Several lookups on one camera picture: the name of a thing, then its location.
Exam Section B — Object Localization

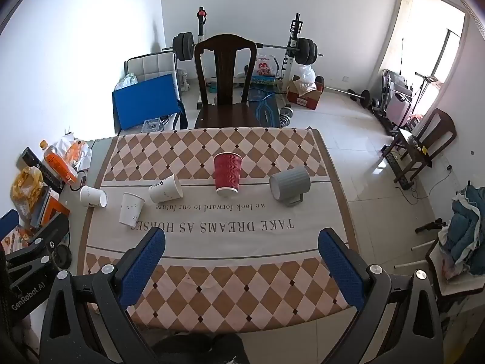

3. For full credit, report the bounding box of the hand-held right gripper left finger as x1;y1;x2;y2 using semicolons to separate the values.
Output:
40;227;167;364

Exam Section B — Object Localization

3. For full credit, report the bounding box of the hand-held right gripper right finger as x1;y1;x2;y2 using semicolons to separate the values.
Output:
317;227;444;364

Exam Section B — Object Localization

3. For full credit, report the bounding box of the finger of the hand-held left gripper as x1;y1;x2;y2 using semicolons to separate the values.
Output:
5;212;71;285
0;209;20;240

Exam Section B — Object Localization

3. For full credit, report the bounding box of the white paper cup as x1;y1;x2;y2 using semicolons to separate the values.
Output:
119;192;146;227
149;174;183;204
79;185;108;208

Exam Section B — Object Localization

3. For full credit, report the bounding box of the grey ribbed mug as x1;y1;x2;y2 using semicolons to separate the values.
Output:
269;165;311;207

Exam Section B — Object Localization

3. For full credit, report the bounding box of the red ripple paper cup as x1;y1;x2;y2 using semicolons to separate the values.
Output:
213;152;242;198

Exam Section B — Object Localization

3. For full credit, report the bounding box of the orange printed packet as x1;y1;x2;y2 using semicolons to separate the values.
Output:
0;225;39;253

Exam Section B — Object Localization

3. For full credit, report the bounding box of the black round disc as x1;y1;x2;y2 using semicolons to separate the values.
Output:
52;244;73;272

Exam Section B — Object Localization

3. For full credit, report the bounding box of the orange book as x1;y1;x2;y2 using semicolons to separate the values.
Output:
29;193;71;229

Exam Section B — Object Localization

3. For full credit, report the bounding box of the yellow plastic bag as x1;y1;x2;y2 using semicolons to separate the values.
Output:
10;166;45;219

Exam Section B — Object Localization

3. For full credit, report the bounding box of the long black box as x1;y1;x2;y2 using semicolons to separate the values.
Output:
16;147;65;195

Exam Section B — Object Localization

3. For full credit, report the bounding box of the orange drink bottle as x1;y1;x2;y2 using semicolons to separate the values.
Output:
39;140;79;185

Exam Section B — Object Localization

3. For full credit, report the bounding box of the checked printed tablecloth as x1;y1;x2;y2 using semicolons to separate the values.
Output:
78;127;359;334

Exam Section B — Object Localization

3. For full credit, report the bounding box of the crumpled white plastic bag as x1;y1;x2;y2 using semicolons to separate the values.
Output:
52;132;94;172

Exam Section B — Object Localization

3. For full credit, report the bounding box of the white-legged chair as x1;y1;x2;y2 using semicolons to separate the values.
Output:
393;235;485;305

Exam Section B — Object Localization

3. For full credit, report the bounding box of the black power strip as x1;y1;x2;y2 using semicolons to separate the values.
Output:
382;144;414;189

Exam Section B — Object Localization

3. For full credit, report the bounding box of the pile of clothes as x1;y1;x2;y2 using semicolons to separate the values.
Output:
439;186;485;278

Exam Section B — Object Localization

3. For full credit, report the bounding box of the blue board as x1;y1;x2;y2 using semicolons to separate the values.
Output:
112;75;183;132

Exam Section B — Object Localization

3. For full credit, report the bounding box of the pale pink suitcase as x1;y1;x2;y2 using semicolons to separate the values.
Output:
386;91;412;126

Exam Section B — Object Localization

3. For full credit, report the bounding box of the dark wooden chair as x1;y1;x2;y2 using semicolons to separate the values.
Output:
393;108;457;185
193;34;283;130

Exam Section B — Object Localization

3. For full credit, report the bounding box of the red cardboard box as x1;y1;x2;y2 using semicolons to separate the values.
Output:
286;76;326;111

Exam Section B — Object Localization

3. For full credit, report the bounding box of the barbell with small plates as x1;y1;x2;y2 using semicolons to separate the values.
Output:
325;87;380;109

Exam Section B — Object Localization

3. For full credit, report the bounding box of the blue exercise mat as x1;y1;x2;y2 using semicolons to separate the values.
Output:
248;87;283;128

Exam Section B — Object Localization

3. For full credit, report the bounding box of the white padded chair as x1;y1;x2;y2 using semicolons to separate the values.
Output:
124;52;181;92

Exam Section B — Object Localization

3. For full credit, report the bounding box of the metal stand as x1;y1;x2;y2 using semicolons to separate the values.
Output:
414;70;445;115

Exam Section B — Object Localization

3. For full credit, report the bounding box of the red and white plastic bag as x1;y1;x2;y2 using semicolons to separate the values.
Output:
253;54;278;79

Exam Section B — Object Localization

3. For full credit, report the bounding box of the barbell with black plates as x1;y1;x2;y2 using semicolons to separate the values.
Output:
162;32;325;66

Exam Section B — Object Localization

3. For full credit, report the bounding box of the white barbell rack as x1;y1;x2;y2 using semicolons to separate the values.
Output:
195;6;304;107

